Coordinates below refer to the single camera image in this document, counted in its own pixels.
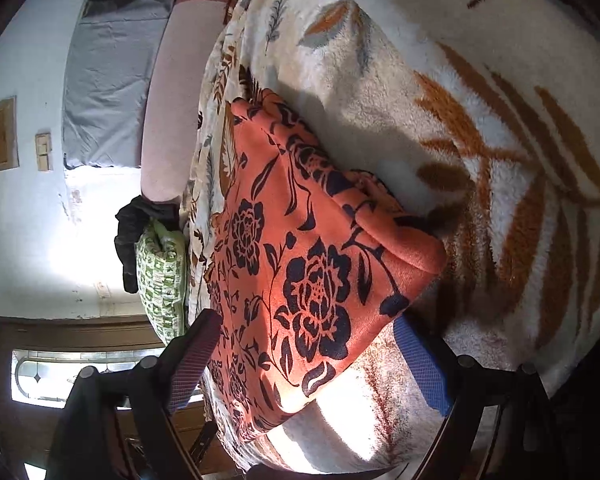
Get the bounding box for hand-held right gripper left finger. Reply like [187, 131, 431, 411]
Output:
[47, 308, 223, 480]

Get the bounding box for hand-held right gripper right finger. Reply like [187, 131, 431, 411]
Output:
[392, 312, 556, 480]

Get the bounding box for orange floral shirt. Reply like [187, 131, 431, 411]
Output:
[202, 87, 448, 443]

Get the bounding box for green patterned pillow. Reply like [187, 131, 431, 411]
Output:
[135, 220, 188, 346]

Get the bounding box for black cloth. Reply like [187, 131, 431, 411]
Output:
[114, 195, 181, 295]

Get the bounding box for stained glass window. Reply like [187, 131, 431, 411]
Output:
[0, 327, 206, 413]

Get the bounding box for white leaf print blanket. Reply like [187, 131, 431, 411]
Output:
[177, 0, 600, 476]

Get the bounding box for pink bolster cushion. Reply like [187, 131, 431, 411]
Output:
[140, 0, 246, 203]

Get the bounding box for grey blue pillow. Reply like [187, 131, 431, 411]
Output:
[62, 0, 183, 171]

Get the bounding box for wooden window frame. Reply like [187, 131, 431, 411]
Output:
[0, 312, 241, 480]

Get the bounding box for wall switch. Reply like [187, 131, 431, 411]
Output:
[35, 132, 53, 172]

